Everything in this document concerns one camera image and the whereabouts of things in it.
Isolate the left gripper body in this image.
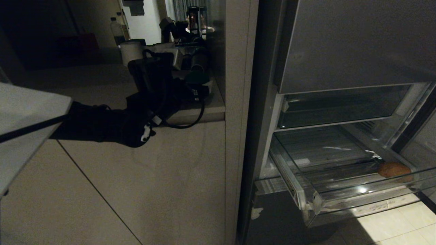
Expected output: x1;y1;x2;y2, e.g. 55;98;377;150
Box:
174;70;212;102

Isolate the grey fridge door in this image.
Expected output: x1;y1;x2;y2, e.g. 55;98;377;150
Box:
275;0;436;95

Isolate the brown potato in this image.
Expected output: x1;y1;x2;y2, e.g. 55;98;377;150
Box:
378;162;412;178

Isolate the clear plastic bottle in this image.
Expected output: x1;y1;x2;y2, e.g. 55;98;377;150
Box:
110;17;126;46

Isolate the grey fridge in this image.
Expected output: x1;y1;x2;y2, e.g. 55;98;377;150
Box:
237;0;436;245

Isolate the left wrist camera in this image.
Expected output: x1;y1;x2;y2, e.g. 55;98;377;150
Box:
161;48;187;71

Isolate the clear deep fridge drawer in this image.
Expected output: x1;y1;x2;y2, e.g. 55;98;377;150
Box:
268;126;436;228

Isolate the clear shallow fridge drawer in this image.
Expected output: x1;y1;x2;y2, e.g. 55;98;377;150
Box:
277;84;421;130

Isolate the black cable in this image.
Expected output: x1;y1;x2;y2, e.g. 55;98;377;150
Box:
157;97;206;129

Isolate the white bucket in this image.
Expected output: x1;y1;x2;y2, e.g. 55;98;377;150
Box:
120;40;146;67

